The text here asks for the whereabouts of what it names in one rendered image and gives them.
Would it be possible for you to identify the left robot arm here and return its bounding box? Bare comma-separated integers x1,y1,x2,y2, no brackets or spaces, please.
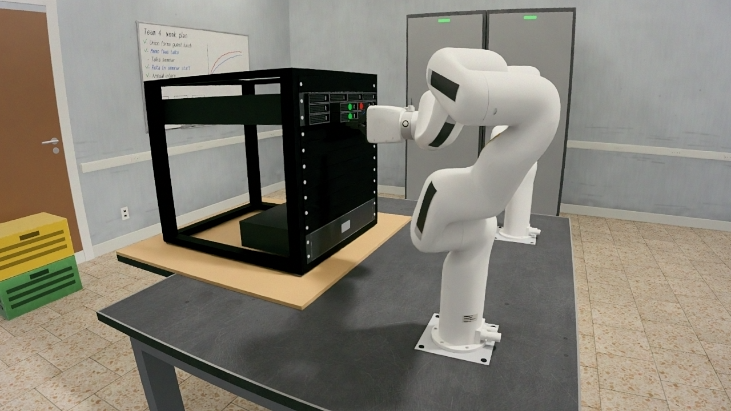
400,48,560,353

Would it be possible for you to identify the black server rack frame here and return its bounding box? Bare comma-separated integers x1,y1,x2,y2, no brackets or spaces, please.
143,67,377,277

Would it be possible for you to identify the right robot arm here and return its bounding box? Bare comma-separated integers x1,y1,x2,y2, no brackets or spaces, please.
491,66,540,240

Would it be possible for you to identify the tan wooden board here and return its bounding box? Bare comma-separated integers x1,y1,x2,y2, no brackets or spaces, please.
116,209,412,310

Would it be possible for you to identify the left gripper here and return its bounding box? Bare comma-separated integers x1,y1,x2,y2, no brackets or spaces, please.
346,105,406,143

